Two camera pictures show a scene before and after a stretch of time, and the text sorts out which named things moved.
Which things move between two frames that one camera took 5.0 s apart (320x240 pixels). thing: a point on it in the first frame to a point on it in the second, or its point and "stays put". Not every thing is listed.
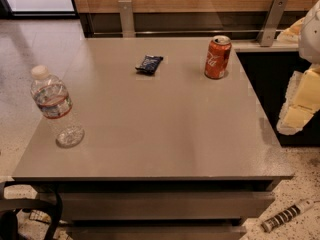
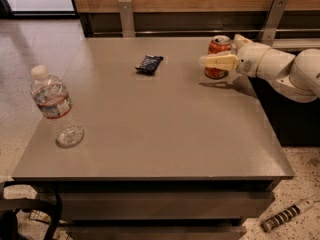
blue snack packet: x=150 y=64 stays put
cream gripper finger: x=302 y=100 to x=222 y=62
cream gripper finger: x=291 y=34 to x=240 y=41
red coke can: x=217 y=57 stays put
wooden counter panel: x=190 y=10 stays put
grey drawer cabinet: x=167 y=152 stays put
